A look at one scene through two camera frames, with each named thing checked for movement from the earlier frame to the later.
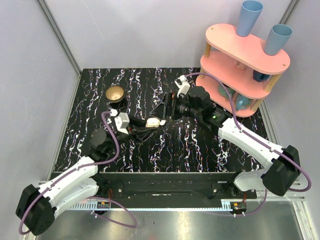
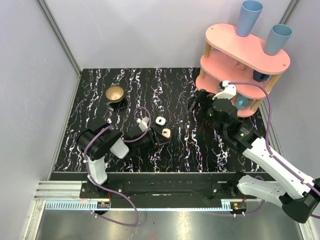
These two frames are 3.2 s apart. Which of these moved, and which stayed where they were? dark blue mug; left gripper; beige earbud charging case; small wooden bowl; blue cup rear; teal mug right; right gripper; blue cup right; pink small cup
Moved: left gripper; beige earbud charging case; right gripper
Stayed: dark blue mug; blue cup right; small wooden bowl; teal mug right; pink small cup; blue cup rear
